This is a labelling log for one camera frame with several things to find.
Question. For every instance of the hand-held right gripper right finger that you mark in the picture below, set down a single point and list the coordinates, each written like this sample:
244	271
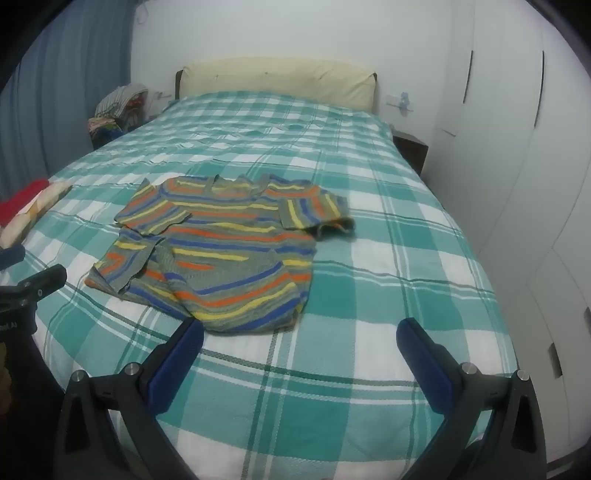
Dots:
425	364

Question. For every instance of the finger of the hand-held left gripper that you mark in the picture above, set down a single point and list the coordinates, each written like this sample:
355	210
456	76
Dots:
46	277
11	256

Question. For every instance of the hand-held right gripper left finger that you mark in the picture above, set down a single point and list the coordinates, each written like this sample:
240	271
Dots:
178	364

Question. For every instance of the striped knit sweater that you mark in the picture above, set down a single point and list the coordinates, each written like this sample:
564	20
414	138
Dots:
221	258

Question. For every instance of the pile of mixed clothes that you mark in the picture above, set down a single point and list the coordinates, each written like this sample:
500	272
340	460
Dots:
115	104

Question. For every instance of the red folded cloth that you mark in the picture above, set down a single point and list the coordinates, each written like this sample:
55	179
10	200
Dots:
18	203

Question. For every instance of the cream folded cloth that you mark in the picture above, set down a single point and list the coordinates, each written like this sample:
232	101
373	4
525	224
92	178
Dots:
46	199

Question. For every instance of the bed with green plaid cover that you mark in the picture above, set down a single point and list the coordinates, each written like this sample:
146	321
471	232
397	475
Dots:
369	277

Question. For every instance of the blue curtain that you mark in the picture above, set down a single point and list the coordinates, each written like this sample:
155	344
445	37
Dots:
55	92

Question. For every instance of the dark wooden nightstand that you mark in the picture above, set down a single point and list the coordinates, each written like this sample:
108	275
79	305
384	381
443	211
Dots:
411	150

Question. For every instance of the white wardrobe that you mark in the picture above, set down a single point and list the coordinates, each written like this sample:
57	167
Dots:
508	138

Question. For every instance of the cream padded headboard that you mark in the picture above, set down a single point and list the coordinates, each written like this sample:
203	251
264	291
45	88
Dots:
277	76

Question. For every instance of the white wall outlet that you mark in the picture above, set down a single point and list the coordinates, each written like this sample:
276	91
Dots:
161	95

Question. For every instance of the wall socket with blue plug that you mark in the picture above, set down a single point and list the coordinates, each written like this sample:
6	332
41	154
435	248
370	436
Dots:
399	100

